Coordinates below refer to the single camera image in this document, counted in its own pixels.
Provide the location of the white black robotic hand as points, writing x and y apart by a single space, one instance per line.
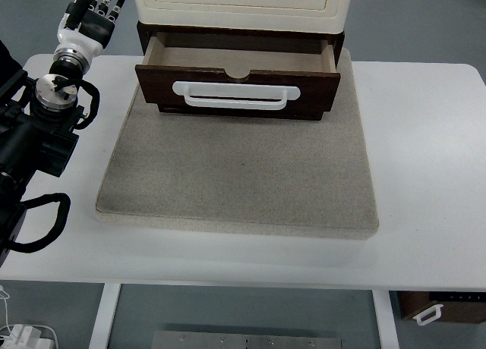
86 29

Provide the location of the brown box with white handle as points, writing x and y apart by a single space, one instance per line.
425 307

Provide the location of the white table leg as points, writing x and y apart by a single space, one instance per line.
105 316
385 320

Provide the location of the dark wooden drawer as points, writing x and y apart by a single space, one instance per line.
316 75

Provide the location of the white left table leg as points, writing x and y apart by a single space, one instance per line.
105 316

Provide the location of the white power adapter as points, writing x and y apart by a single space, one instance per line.
26 337

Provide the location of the grey metal plate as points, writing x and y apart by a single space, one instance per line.
182 340

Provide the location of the cream upper cabinet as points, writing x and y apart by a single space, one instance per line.
303 16

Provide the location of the white drawer handle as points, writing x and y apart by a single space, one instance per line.
239 96

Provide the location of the white right table leg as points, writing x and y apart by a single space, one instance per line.
385 320

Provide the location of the beige fabric mat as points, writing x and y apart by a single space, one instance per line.
243 175

